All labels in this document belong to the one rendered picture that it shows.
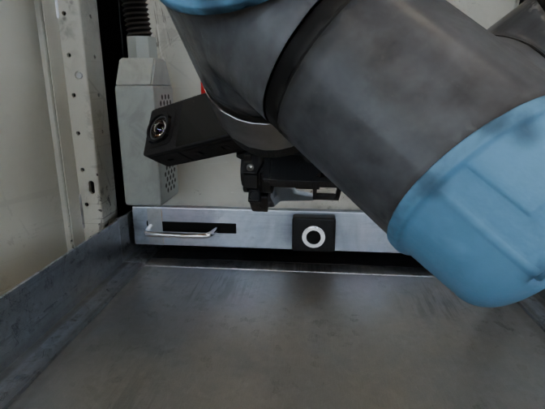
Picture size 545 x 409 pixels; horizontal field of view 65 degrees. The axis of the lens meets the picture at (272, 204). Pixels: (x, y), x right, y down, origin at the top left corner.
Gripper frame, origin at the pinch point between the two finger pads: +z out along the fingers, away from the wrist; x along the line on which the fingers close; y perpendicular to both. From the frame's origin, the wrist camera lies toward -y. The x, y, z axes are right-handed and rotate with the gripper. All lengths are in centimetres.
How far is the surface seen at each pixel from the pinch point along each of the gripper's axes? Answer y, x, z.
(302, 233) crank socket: 3.7, -2.4, 13.4
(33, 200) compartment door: -32.1, -0.9, 6.9
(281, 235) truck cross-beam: 0.5, -2.4, 16.3
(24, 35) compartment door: -31.7, 18.1, -1.6
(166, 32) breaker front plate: -15.7, 22.2, 3.4
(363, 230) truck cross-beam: 12.2, -1.2, 15.7
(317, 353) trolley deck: 6.0, -16.8, -1.1
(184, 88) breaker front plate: -13.5, 15.9, 7.1
